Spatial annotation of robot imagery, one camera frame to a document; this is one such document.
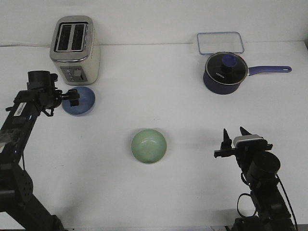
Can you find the dark blue saucepan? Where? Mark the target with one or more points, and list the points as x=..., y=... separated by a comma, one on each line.
x=228, y=89

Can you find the glass pot lid blue knob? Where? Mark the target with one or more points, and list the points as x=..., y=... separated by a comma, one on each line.
x=226, y=68

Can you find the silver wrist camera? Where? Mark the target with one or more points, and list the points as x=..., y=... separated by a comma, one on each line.
x=245, y=139

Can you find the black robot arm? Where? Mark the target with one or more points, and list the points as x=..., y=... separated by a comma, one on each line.
x=259, y=168
x=16, y=186

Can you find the blue bowl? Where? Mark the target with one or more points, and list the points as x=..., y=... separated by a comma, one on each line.
x=86, y=102

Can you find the cream and silver toaster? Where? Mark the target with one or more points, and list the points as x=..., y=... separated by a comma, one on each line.
x=75, y=51

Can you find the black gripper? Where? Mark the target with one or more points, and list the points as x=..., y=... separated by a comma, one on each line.
x=48, y=96
x=243, y=155

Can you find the green bowl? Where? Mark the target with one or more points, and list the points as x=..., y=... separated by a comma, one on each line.
x=148, y=146

